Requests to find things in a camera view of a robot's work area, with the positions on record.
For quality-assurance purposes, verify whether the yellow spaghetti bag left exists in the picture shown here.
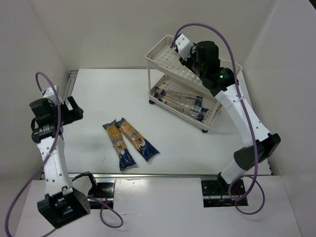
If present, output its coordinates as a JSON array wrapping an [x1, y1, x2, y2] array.
[[102, 120, 136, 171]]

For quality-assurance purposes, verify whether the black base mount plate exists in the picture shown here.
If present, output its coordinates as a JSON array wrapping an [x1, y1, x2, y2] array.
[[201, 180, 245, 208], [88, 179, 115, 208]]

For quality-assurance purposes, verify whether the yellow spaghetti bag right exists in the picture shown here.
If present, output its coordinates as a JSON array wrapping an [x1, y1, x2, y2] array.
[[115, 118, 159, 161]]

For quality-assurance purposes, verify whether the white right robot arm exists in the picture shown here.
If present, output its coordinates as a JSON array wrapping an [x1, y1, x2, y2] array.
[[174, 36, 281, 186]]

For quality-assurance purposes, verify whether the aluminium table edge rail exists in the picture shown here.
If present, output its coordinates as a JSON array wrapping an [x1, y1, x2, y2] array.
[[63, 70, 79, 101]]

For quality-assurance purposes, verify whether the front aluminium rail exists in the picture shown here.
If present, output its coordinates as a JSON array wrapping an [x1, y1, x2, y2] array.
[[40, 172, 223, 182]]

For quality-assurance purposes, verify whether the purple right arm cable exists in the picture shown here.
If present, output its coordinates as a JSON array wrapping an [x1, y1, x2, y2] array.
[[172, 23, 265, 214]]

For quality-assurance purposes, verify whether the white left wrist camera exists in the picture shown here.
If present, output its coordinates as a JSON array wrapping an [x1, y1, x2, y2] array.
[[43, 85, 62, 105]]

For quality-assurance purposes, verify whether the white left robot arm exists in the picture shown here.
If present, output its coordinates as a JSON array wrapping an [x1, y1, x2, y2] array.
[[30, 96, 97, 229]]

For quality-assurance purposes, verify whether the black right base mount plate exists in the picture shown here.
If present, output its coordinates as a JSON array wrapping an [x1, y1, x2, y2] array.
[[201, 180, 245, 208]]

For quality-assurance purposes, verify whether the cream two-tier shelf cart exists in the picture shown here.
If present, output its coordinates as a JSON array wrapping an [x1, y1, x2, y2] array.
[[144, 34, 244, 134]]

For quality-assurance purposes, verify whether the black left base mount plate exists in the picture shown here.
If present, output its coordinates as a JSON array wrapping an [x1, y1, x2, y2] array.
[[88, 179, 115, 208]]

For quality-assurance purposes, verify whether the yellow spaghetti bag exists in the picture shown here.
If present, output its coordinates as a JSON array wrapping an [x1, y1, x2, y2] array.
[[115, 118, 159, 161], [102, 120, 136, 171]]

